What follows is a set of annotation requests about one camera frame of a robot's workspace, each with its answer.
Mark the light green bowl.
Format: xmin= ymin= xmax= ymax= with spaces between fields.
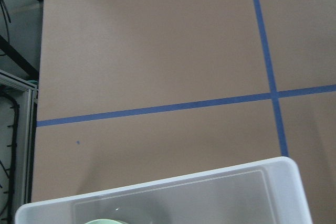
xmin=85 ymin=219 xmax=128 ymax=224

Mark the clear plastic storage box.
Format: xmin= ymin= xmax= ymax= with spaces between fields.
xmin=15 ymin=157 xmax=312 ymax=223

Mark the aluminium frame rail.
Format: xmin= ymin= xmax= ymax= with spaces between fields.
xmin=1 ymin=70 xmax=38 ymax=212

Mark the black cable bundle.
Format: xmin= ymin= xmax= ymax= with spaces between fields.
xmin=0 ymin=91 xmax=21 ymax=224

